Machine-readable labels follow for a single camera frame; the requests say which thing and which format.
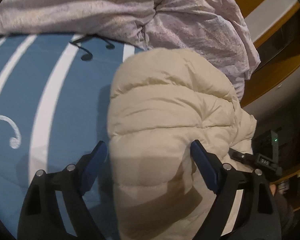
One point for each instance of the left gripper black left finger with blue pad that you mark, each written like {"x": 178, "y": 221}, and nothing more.
{"x": 54, "y": 208}

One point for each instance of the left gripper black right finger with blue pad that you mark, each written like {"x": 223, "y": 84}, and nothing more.
{"x": 258, "y": 217}

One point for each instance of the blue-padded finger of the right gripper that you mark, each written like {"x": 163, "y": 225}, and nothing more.
{"x": 244, "y": 158}

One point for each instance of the beige quilted puffer jacket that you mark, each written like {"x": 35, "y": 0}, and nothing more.
{"x": 160, "y": 101}

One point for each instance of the person's right hand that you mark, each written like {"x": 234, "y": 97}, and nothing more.
{"x": 286, "y": 213}

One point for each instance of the wooden headboard shelf unit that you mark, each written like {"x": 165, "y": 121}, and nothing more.
{"x": 272, "y": 95}

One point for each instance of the blue white striped bedsheet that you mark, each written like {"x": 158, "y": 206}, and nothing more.
{"x": 54, "y": 97}

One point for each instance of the lilac floral duvet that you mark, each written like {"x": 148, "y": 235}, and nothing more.
{"x": 214, "y": 29}

